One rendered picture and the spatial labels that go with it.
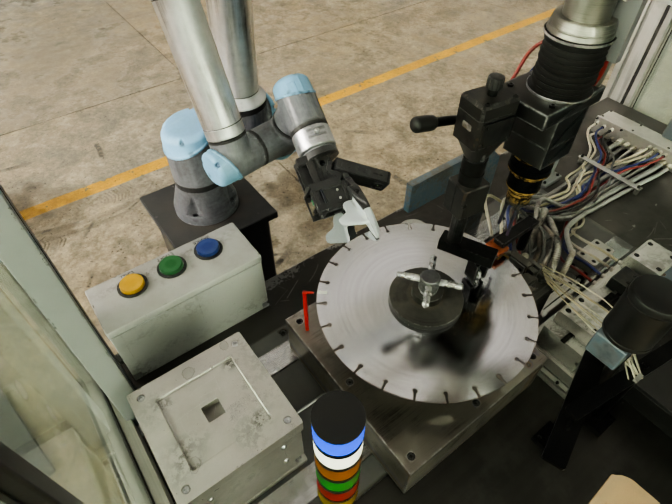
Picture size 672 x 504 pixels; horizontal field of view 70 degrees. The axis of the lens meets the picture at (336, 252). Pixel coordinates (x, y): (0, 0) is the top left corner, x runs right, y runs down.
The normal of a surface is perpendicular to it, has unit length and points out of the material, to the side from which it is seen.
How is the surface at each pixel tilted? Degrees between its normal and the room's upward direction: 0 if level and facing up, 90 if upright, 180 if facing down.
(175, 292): 0
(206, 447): 0
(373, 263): 0
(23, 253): 90
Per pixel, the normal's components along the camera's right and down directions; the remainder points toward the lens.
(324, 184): 0.22, -0.21
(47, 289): 0.60, 0.60
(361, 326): 0.00, -0.67
